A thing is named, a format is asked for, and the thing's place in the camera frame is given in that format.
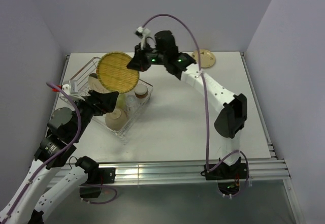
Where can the steel cup brown band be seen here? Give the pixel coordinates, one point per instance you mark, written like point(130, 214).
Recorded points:
point(141, 91)

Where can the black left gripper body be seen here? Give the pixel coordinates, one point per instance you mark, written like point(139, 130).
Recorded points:
point(88, 108)

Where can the beige floral ceramic bowl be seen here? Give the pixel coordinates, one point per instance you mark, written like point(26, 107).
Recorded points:
point(116, 120)

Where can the yellow ceramic mug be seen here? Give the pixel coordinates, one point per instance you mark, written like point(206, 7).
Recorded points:
point(120, 103)

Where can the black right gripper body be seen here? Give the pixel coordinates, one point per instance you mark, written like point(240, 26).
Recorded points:
point(148, 57)

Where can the beige patterned plate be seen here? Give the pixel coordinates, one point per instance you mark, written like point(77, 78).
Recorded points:
point(208, 59)

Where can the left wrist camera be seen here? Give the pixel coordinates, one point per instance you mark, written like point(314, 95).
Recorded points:
point(71, 89)

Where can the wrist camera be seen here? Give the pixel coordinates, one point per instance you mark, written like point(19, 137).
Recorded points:
point(71, 89)
point(143, 33)

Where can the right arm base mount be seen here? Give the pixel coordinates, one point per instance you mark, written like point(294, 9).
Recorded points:
point(228, 177)

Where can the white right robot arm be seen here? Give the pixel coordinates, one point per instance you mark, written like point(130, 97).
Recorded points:
point(231, 108)

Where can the woven bamboo tray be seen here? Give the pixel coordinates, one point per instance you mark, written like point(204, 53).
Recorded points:
point(113, 73)

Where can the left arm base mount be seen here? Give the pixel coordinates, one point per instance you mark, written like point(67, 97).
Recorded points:
point(96, 184)

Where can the wire dish rack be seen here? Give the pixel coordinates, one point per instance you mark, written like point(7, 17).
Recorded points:
point(82, 80)

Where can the aluminium rail frame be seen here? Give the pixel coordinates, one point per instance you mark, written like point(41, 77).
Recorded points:
point(167, 143)

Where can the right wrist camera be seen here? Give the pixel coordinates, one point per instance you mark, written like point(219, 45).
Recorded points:
point(143, 33)

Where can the clear plastic cup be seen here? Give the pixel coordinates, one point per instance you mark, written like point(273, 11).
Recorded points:
point(131, 103)

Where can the beige plate green spot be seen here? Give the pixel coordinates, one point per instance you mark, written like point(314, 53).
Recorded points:
point(94, 84)

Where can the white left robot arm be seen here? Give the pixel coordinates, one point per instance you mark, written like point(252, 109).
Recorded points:
point(32, 202)

